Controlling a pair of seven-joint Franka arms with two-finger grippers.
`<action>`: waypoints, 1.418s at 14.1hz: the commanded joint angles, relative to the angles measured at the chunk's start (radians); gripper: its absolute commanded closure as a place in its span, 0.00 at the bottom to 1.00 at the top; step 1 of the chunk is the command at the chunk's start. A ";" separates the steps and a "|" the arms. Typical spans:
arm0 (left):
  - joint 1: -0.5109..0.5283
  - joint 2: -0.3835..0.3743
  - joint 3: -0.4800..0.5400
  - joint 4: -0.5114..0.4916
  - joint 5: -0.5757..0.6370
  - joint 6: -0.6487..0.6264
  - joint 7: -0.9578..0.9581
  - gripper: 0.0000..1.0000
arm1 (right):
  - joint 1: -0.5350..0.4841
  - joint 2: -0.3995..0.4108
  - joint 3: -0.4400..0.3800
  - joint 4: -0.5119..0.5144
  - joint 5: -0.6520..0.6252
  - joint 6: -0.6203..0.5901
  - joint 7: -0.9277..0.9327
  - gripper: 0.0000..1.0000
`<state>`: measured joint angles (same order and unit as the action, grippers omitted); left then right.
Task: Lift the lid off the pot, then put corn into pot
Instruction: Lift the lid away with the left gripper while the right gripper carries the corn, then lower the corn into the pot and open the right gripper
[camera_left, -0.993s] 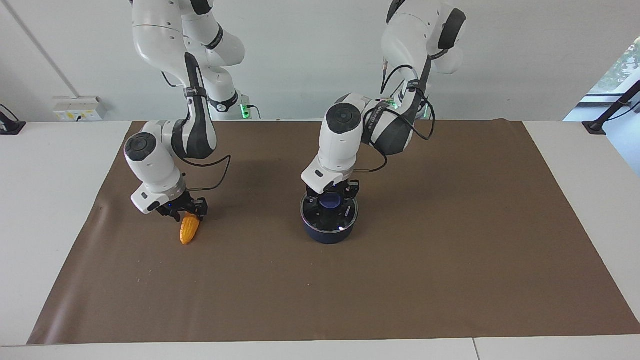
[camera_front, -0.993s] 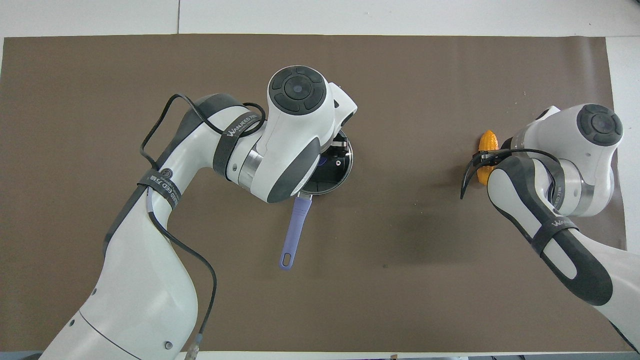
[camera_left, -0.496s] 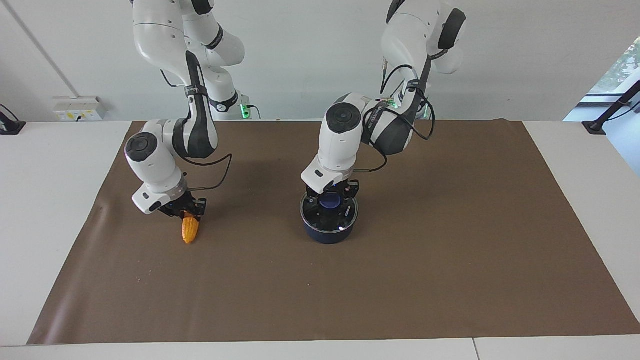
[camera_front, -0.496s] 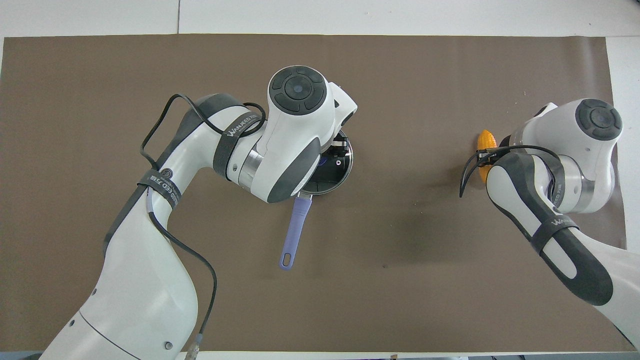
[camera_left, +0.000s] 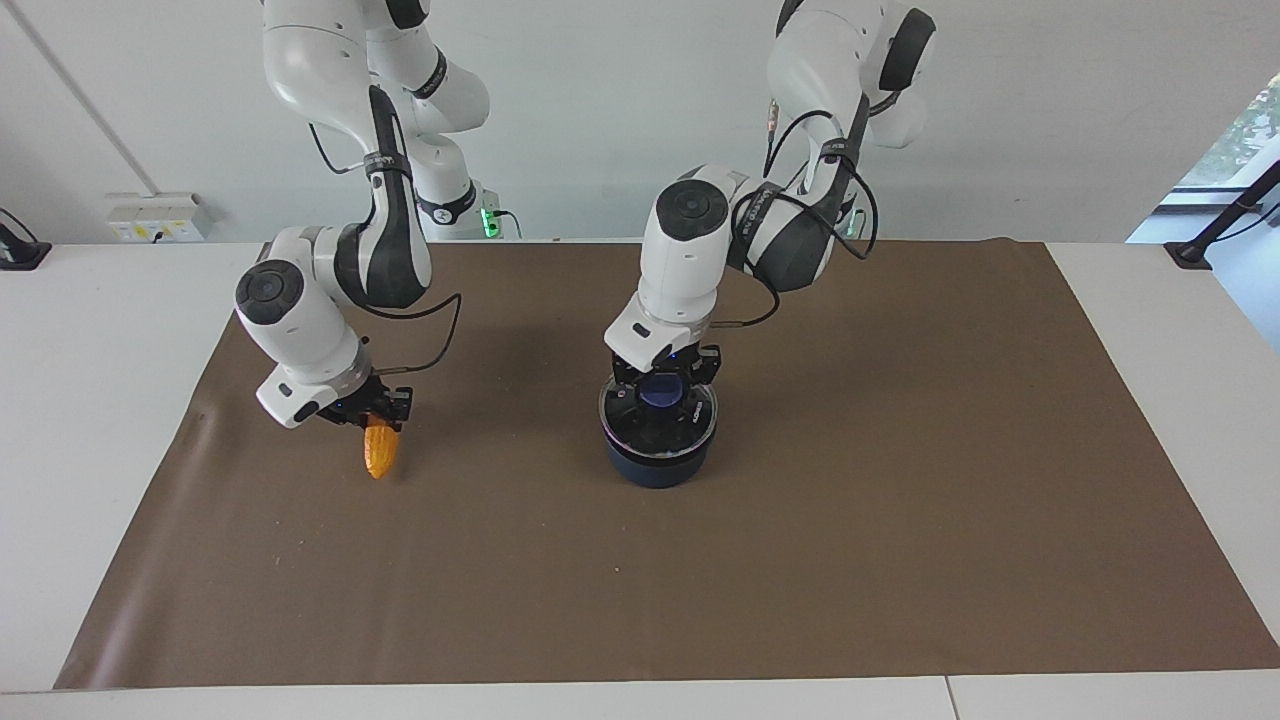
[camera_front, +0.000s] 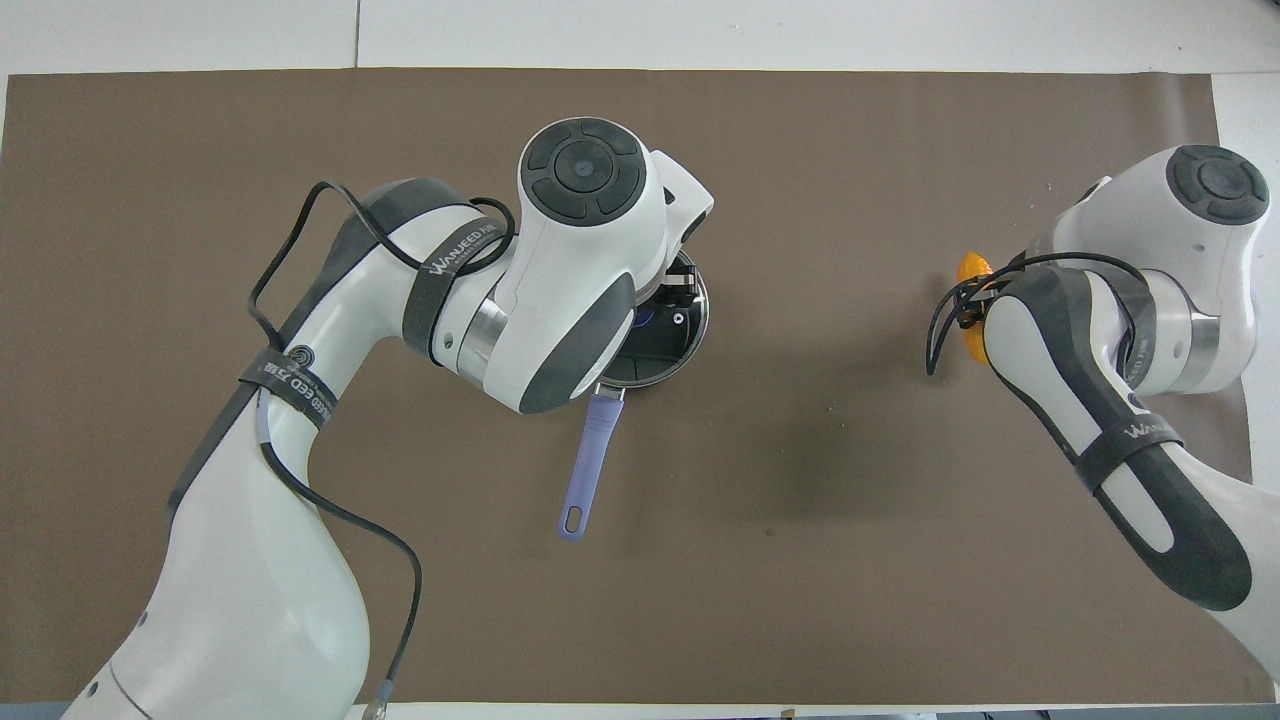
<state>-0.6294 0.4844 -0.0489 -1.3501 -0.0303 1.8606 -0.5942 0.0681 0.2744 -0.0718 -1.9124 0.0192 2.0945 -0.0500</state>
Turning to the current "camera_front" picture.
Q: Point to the brown table mat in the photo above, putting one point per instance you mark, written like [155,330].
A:
[800,500]

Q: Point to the yellow corn cob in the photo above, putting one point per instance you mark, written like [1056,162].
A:
[975,268]

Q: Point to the glass lid blue knob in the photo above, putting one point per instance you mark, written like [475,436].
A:
[665,340]

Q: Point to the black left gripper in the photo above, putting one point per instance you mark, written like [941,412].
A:
[682,280]

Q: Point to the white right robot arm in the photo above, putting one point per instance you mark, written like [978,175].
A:
[1200,260]

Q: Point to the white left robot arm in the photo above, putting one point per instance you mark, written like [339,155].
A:
[250,580]

